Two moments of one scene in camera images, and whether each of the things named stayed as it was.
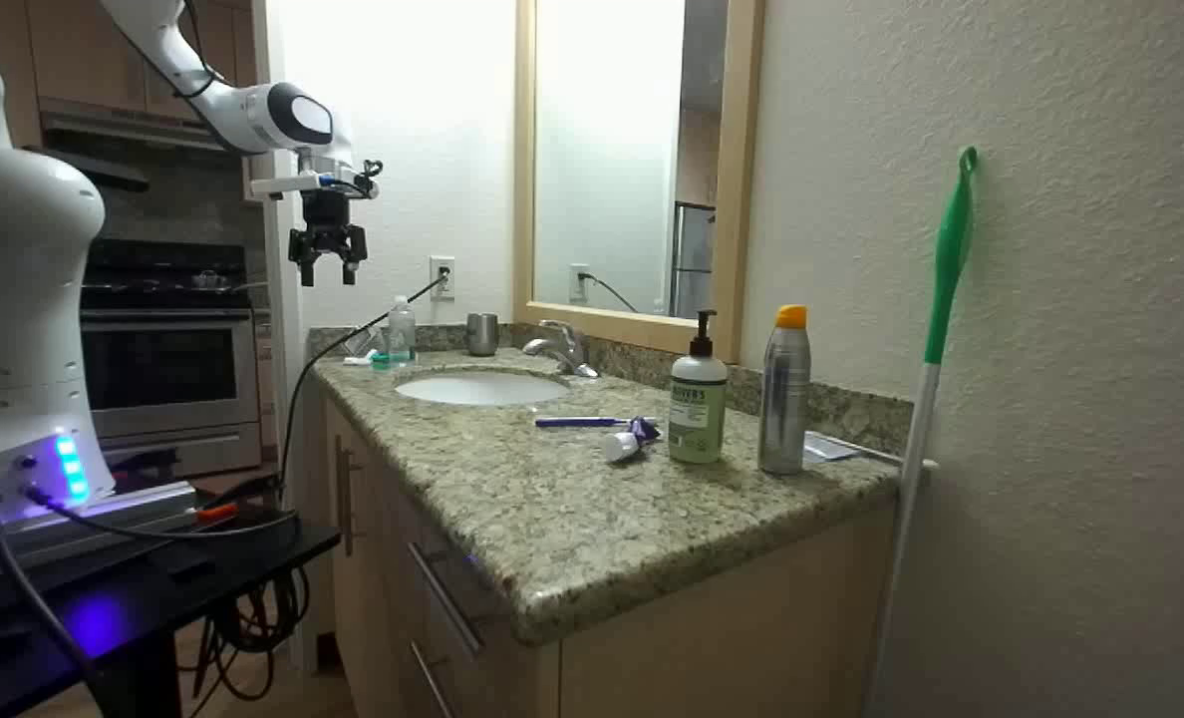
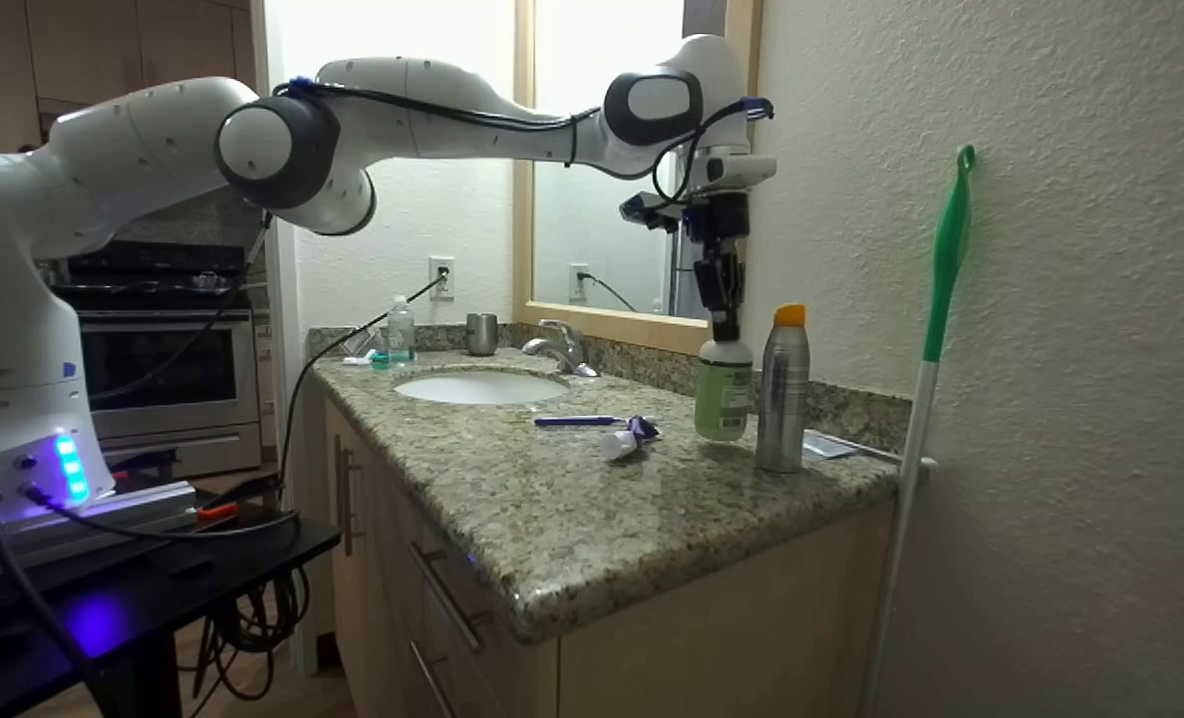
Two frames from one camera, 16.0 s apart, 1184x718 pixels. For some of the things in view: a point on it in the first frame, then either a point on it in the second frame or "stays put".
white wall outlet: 449,283 stays put
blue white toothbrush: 575,419 stays put
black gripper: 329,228 to 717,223
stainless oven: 176,356 stays put
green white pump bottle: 699,401 to 721,387
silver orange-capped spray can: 788,393 stays put
